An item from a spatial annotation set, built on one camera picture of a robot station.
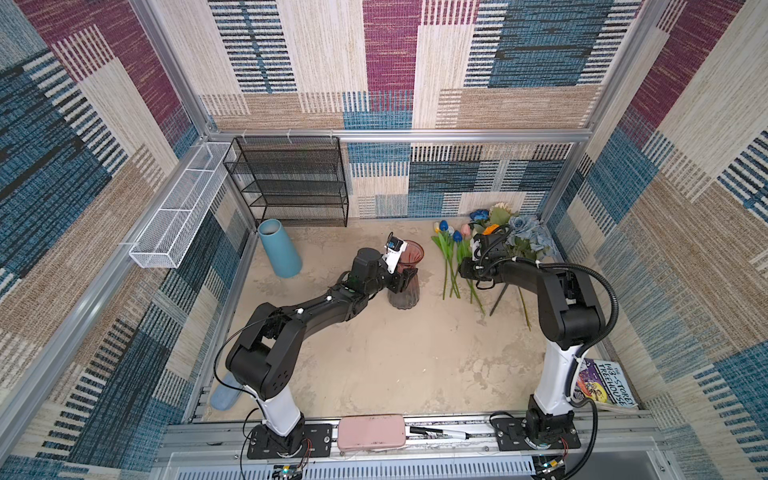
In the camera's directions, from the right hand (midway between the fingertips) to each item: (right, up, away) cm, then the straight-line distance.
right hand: (465, 270), depth 103 cm
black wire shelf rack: (-60, +32, +6) cm, 68 cm away
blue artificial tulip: (-6, +9, +5) cm, 12 cm away
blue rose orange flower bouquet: (+19, +11, -2) cm, 22 cm away
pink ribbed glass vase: (-20, -7, -11) cm, 24 cm away
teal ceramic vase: (-60, +5, -4) cm, 60 cm away
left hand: (-20, +4, -15) cm, 26 cm away
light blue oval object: (-68, -31, -26) cm, 79 cm away
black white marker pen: (-12, -38, -29) cm, 49 cm away
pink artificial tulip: (+3, +14, +11) cm, 18 cm away
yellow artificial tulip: (-8, +15, +12) cm, 21 cm away
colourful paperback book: (+30, -28, -24) cm, 47 cm away
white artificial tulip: (-2, +4, -9) cm, 10 cm away
